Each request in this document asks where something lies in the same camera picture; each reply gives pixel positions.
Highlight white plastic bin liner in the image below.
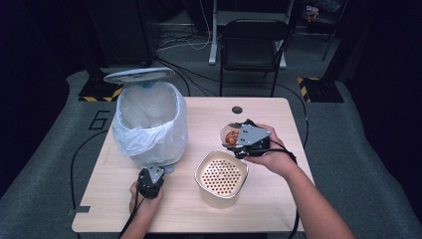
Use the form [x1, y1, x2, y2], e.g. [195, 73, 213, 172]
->
[111, 81, 189, 168]

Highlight black folding chair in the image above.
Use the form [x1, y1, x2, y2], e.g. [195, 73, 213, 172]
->
[219, 18, 293, 98]

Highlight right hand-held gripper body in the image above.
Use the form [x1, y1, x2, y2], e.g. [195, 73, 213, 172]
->
[232, 119, 272, 159]

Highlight black base with hazard stripes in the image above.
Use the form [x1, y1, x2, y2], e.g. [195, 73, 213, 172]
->
[297, 77, 345, 104]
[78, 77, 128, 103]

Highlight blue-grey pedal trash can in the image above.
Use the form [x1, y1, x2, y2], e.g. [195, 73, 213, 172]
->
[103, 67, 189, 174]

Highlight person's left hand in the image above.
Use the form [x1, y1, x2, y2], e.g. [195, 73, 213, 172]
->
[128, 181, 164, 216]

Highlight black floor cable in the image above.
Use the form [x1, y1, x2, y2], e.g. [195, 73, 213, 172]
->
[277, 83, 310, 149]
[70, 129, 109, 211]

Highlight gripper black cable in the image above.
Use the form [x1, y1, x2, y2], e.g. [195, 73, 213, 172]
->
[268, 138, 302, 239]
[117, 178, 147, 239]

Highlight white floor cable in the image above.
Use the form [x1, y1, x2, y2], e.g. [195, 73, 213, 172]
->
[155, 0, 213, 53]

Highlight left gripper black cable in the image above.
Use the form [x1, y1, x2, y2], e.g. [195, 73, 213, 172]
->
[117, 178, 147, 239]

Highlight red food scraps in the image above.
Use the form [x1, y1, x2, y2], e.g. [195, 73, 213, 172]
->
[224, 129, 240, 146]

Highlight beige container with perforated strainer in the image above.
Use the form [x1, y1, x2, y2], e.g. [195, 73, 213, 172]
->
[194, 149, 249, 209]

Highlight white metal desk frame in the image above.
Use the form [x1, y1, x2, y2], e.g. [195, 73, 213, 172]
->
[208, 0, 297, 70]

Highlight clear plastic cup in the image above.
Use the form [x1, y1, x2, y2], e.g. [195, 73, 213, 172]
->
[219, 122, 242, 149]

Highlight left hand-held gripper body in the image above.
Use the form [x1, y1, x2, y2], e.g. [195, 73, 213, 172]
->
[136, 164, 166, 200]

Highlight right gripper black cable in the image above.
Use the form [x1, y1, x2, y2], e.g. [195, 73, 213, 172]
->
[268, 138, 302, 239]

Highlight person's right hand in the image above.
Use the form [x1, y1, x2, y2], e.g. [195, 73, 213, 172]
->
[244, 123, 299, 179]

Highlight black equipment cabinet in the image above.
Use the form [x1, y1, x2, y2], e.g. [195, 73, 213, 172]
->
[83, 0, 155, 69]

